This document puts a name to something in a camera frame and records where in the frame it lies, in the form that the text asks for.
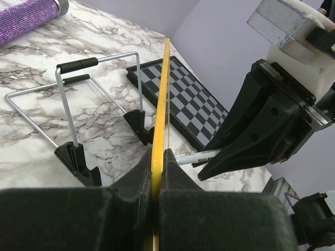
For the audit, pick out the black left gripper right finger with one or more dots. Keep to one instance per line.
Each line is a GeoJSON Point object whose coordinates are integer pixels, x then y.
{"type": "Point", "coordinates": [190, 218]}

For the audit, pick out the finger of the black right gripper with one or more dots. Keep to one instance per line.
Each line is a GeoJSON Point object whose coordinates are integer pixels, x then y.
{"type": "Point", "coordinates": [251, 99]}
{"type": "Point", "coordinates": [243, 154]}

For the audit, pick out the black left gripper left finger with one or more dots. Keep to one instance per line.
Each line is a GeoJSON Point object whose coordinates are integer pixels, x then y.
{"type": "Point", "coordinates": [117, 217]}

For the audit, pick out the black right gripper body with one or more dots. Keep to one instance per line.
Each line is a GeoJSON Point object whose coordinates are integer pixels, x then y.
{"type": "Point", "coordinates": [311, 117]}

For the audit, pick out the white marker pen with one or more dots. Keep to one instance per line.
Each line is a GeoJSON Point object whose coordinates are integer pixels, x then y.
{"type": "Point", "coordinates": [198, 157]}

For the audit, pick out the yellow framed whiteboard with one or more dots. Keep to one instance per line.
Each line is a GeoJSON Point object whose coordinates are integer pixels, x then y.
{"type": "Point", "coordinates": [161, 123]}

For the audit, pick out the black white chessboard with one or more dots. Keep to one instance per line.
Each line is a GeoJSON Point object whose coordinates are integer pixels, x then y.
{"type": "Point", "coordinates": [194, 111]}

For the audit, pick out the purple glitter microphone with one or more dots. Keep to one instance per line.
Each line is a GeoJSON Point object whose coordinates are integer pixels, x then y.
{"type": "Point", "coordinates": [22, 18]}

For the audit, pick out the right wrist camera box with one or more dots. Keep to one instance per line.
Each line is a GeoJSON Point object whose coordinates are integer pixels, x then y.
{"type": "Point", "coordinates": [286, 26]}

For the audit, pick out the wire whiteboard stand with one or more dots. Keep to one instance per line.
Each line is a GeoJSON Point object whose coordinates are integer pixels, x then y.
{"type": "Point", "coordinates": [28, 159]}

